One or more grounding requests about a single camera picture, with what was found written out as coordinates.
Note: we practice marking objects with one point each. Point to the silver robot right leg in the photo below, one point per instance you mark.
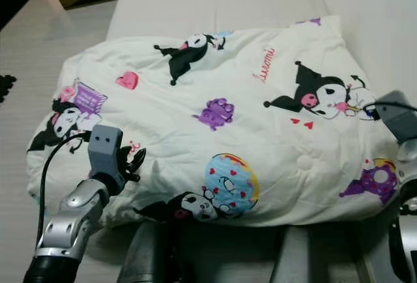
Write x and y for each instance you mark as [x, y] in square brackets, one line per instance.
[293, 257]

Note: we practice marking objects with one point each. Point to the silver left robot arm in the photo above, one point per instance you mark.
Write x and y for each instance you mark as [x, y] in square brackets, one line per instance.
[71, 224]

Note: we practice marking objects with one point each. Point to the silver robot leg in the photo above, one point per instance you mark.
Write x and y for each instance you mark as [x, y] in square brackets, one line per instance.
[293, 257]
[146, 253]

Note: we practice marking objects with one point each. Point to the small black object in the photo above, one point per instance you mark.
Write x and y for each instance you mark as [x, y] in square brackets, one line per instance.
[8, 89]

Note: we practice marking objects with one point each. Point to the silver robot left leg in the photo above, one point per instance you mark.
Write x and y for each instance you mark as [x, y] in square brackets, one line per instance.
[146, 253]

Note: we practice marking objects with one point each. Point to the cream cartoon print blanket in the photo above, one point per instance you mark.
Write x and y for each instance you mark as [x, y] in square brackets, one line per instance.
[234, 113]

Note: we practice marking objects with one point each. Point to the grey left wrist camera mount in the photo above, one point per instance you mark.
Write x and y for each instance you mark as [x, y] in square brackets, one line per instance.
[107, 149]

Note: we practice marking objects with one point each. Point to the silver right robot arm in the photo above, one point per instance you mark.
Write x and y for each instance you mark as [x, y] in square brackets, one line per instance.
[405, 218]

